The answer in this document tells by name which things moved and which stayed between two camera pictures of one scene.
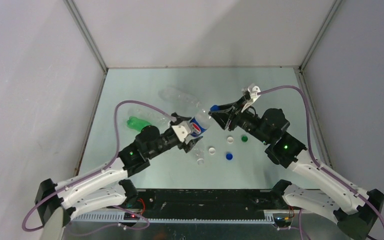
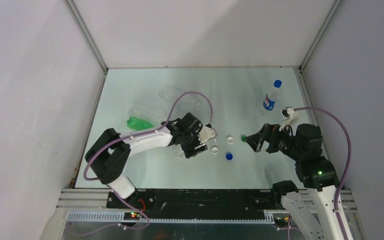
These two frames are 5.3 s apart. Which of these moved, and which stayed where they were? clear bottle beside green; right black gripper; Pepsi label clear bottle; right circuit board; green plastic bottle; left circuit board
Moved: right black gripper; Pepsi label clear bottle
Stayed: clear bottle beside green; right circuit board; left circuit board; green plastic bottle
